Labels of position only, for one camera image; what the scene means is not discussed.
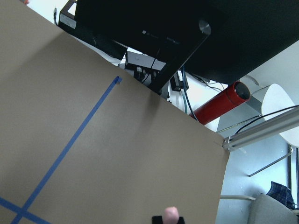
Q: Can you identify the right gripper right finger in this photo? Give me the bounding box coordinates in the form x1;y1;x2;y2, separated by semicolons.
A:
178;217;185;224

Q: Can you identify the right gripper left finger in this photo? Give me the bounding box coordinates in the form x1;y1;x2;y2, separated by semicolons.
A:
151;216;163;224

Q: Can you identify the grey chair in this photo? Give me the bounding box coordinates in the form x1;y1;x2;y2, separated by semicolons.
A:
221;194;299;224

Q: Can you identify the brown paper table cover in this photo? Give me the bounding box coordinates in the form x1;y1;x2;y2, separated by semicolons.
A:
0;0;228;224

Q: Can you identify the red cylinder bottle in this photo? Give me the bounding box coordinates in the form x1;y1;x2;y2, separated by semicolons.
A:
190;81;250;125

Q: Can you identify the black monitor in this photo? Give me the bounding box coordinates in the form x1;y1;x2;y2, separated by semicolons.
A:
58;0;299;89

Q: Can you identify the aluminium frame post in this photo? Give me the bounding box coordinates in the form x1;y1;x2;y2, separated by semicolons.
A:
222;107;299;152

